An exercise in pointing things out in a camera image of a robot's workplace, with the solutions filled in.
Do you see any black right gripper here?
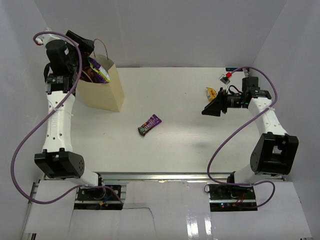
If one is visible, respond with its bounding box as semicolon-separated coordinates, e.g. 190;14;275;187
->
202;87;247;117

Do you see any large dark blue candy bag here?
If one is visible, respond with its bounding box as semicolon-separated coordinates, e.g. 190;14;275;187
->
82;57;110;84

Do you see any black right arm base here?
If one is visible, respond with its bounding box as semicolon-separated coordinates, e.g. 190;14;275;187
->
203;184;258;212

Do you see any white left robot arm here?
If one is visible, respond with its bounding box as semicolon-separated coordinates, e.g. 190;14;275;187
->
34;30;106;200

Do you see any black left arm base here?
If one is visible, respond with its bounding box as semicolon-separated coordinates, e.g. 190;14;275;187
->
74;185;123;211

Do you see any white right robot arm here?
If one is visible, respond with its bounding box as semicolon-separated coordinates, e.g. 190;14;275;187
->
201;85;299;200

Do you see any small yellow snack packet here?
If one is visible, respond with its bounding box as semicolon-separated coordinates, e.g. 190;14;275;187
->
206;87;217;102

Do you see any brown purple M&M's packet right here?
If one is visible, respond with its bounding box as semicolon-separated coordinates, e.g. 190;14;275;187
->
137;114;162;137

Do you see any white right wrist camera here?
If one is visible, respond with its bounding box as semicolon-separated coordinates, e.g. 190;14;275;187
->
219;72;232;90

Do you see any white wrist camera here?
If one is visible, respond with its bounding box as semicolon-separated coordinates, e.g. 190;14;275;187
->
35;33;61;47
219;72;232;90

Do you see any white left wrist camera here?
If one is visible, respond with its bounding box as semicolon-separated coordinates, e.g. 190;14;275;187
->
35;33;61;47

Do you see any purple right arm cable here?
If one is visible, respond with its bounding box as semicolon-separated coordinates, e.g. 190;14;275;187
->
207;66;278;210

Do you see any cream paper bag with handles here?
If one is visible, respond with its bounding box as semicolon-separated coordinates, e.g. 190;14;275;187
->
76;52;125;112

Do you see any aluminium front rail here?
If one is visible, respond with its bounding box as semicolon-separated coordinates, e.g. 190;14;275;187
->
44;172;283;181

